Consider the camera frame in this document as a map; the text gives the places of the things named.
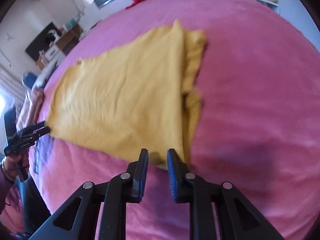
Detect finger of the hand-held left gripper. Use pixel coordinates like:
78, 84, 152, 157
17, 121, 47, 135
25, 127, 50, 143

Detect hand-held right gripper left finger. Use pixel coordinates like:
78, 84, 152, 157
30, 148, 149, 240

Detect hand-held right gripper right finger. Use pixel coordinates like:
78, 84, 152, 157
167, 148, 285, 240

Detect yellow knit sweater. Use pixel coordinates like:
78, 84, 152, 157
46, 19, 209, 172

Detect person's left forearm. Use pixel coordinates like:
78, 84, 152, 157
0, 166, 15, 213

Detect person's left hand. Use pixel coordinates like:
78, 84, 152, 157
1, 156, 22, 179

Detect blue metal chair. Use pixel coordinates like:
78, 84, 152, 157
22, 72, 38, 89

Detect pink patterned window curtain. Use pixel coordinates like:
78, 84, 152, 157
0, 65, 23, 100

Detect white antler print pillow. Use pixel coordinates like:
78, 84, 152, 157
32, 61, 59, 89

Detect person's dark pants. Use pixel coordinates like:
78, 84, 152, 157
15, 177, 53, 235

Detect white drawer cabinet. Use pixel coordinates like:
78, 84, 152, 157
36, 47, 60, 69

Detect black monitor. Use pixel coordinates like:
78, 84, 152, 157
25, 22, 59, 62

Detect white round desk fan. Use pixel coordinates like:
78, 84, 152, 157
46, 29, 59, 46

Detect wooden desk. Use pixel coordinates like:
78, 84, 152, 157
55, 25, 84, 55

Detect pink bed with blanket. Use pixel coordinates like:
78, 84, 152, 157
15, 0, 320, 240

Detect white floral bedside panel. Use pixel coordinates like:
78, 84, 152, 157
75, 10, 87, 24

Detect thin pole phone stand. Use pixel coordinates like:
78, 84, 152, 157
64, 0, 80, 18

